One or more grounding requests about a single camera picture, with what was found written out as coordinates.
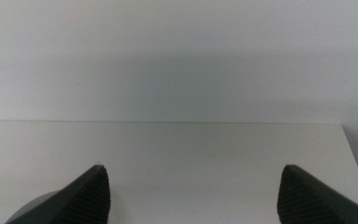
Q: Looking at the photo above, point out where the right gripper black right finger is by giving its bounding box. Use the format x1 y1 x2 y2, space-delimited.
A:
277 164 358 224

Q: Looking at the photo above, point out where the grey shallow bowl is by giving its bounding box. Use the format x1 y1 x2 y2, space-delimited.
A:
6 190 63 223

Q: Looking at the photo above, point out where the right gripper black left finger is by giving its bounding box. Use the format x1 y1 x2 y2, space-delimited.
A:
4 164 111 224

